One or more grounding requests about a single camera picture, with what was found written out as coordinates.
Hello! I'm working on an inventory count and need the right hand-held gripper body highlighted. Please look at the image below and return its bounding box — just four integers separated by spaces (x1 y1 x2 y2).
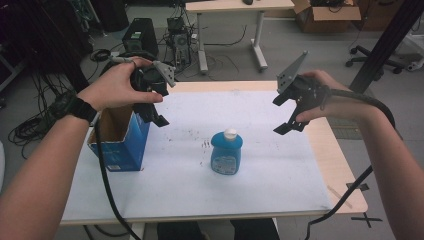
276 50 332 116

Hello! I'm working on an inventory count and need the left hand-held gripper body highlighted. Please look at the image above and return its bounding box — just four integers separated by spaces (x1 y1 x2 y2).
130 59 177 101

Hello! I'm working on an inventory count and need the person's right hand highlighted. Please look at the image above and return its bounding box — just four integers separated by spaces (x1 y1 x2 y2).
294 69 379 124

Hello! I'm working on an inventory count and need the person's left hand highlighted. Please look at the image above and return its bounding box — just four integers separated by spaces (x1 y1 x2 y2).
77 56 165 113

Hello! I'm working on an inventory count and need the blue cardboard box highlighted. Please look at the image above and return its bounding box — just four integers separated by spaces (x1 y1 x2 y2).
86 105 151 173

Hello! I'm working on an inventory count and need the black computer tower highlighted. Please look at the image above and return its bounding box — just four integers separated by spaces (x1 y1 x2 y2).
121 17 160 58

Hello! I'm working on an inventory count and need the open computer case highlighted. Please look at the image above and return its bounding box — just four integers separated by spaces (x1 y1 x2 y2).
165 16 194 69

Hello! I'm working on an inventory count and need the blue bottle with white cap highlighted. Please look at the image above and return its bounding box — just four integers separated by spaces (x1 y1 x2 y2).
210 127 244 176

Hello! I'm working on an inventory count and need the brown cardboard box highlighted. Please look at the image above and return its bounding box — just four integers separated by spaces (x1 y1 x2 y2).
291 0 363 34

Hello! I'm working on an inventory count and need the black office chair base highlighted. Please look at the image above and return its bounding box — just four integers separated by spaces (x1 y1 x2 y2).
345 44 405 76

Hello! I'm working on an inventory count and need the black wristwatch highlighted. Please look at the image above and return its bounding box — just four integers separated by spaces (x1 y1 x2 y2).
47 91 100 125

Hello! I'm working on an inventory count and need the white table mat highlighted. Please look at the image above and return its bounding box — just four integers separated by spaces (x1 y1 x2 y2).
61 90 335 223

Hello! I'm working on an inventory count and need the black metal stand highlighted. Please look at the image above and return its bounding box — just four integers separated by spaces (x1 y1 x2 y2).
347 0 424 95

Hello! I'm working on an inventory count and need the black tape piece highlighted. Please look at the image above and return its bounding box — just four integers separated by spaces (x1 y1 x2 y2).
345 182 371 193

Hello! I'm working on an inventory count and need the white desk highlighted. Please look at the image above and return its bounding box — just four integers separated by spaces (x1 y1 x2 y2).
185 0 296 75

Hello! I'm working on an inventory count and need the black tape cross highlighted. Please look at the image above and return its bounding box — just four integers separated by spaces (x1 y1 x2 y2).
350 212 384 230

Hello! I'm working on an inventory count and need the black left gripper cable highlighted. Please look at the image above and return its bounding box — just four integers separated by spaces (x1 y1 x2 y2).
94 119 142 240

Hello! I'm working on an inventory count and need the bundle of black floor cables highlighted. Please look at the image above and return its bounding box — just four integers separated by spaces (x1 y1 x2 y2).
7 71 73 160

